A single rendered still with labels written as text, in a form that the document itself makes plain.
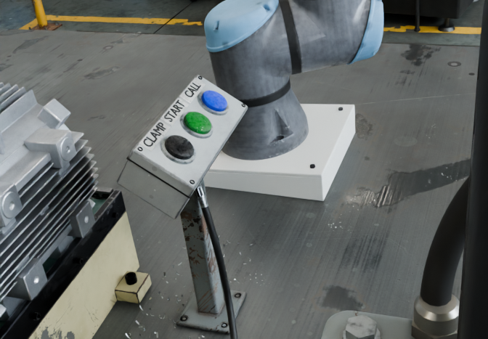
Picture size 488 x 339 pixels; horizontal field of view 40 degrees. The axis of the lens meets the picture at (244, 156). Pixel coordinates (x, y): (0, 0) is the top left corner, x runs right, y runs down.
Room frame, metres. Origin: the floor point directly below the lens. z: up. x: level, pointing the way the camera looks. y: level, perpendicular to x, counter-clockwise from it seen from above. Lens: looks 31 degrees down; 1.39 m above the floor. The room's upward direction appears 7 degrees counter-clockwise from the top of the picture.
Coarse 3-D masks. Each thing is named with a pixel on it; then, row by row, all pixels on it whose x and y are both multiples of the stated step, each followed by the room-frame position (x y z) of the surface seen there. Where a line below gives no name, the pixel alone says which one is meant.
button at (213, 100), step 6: (210, 90) 0.68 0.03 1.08; (204, 96) 0.66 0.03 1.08; (210, 96) 0.66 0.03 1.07; (216, 96) 0.67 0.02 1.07; (222, 96) 0.67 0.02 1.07; (204, 102) 0.66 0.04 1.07; (210, 102) 0.65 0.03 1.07; (216, 102) 0.66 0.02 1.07; (222, 102) 0.66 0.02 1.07; (210, 108) 0.65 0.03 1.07; (216, 108) 0.65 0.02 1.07; (222, 108) 0.65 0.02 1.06
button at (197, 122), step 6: (192, 114) 0.62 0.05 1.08; (198, 114) 0.63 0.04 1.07; (186, 120) 0.61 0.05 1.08; (192, 120) 0.61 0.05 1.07; (198, 120) 0.62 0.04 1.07; (204, 120) 0.62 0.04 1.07; (192, 126) 0.61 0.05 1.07; (198, 126) 0.61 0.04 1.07; (204, 126) 0.61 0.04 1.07; (210, 126) 0.62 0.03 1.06; (198, 132) 0.60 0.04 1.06; (204, 132) 0.61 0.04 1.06
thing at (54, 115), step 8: (48, 104) 0.66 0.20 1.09; (56, 104) 0.67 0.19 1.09; (40, 112) 0.66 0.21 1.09; (48, 112) 0.65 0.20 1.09; (56, 112) 0.65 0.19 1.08; (64, 112) 0.66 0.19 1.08; (40, 120) 0.66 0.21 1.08; (48, 120) 0.65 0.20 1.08; (56, 120) 0.65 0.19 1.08; (64, 120) 0.65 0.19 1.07; (56, 128) 0.65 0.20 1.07; (88, 200) 0.66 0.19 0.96; (0, 304) 0.50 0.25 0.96; (0, 312) 0.49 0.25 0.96
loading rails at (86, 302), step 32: (96, 192) 0.73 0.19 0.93; (96, 224) 0.67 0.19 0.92; (128, 224) 0.73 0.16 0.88; (64, 256) 0.61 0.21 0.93; (96, 256) 0.65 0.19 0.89; (128, 256) 0.71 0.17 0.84; (64, 288) 0.59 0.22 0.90; (96, 288) 0.63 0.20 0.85; (128, 288) 0.66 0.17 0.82; (32, 320) 0.53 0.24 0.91; (64, 320) 0.57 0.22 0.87; (96, 320) 0.62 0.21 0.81
